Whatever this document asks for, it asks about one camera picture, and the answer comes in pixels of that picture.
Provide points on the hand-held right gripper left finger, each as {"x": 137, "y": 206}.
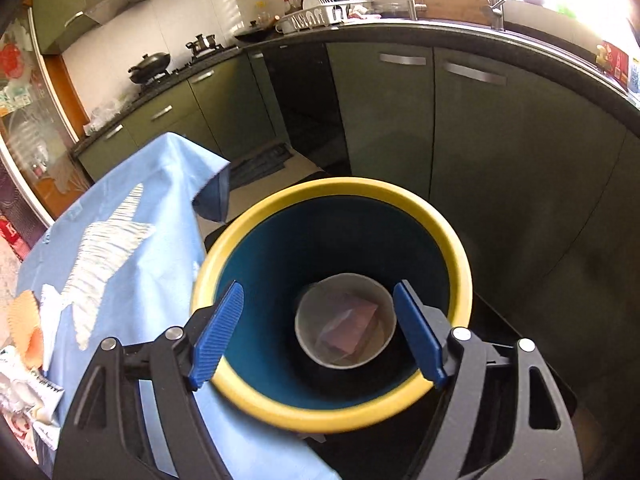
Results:
{"x": 217, "y": 335}

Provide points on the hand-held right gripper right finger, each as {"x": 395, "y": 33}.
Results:
{"x": 420, "y": 335}

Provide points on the yellow rimmed blue bin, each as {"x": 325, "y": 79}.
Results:
{"x": 330, "y": 187}

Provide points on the pink plastic packet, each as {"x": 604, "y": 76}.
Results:
{"x": 350, "y": 325}

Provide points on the white paper cup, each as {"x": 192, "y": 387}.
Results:
{"x": 310, "y": 330}

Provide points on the light blue star blanket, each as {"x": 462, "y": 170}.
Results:
{"x": 165, "y": 170}

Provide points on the dark floor mat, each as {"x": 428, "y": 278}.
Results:
{"x": 260, "y": 162}

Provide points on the orange ruffled paper liner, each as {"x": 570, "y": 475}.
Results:
{"x": 22, "y": 320}

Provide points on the white crumpled wrapper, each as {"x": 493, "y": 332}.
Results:
{"x": 20, "y": 390}

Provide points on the green base cabinets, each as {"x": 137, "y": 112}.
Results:
{"x": 390, "y": 120}

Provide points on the black wok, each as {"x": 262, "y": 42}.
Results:
{"x": 150, "y": 65}

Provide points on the frosted glass door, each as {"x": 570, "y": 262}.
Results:
{"x": 30, "y": 125}

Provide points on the black frying pan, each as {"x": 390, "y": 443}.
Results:
{"x": 255, "y": 35}

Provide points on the pink dish cloth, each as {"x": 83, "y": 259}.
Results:
{"x": 359, "y": 12}

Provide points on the white dish rack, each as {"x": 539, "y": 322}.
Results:
{"x": 310, "y": 19}

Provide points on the steel faucet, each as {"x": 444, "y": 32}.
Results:
{"x": 496, "y": 10}

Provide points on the red box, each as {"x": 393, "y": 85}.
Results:
{"x": 617, "y": 62}

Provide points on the green wall cabinet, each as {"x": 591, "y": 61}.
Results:
{"x": 55, "y": 5}

